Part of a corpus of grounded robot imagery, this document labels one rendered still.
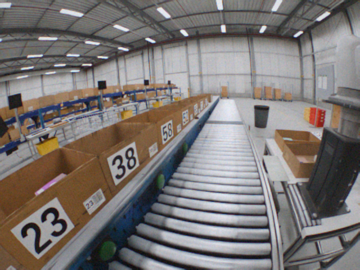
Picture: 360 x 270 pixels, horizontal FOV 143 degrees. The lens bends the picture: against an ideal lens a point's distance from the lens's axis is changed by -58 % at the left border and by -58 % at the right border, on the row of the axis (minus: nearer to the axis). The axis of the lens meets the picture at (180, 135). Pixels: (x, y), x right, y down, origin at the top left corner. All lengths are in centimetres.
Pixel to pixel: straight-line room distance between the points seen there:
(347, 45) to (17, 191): 129
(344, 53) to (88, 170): 93
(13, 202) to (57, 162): 28
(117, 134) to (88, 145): 23
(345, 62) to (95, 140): 116
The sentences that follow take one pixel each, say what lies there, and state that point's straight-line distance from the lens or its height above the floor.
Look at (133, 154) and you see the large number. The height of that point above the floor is 98.
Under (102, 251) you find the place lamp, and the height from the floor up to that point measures 84.
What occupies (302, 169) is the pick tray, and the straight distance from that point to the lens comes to 89.
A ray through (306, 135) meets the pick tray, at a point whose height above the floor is 80.
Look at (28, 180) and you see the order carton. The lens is 68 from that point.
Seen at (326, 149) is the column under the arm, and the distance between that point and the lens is 70.
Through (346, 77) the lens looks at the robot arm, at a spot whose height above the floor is 129.
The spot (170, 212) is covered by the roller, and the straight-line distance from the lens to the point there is 62.
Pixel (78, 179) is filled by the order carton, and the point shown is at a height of 102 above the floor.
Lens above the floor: 121
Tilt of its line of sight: 19 degrees down
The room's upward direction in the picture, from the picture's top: 4 degrees counter-clockwise
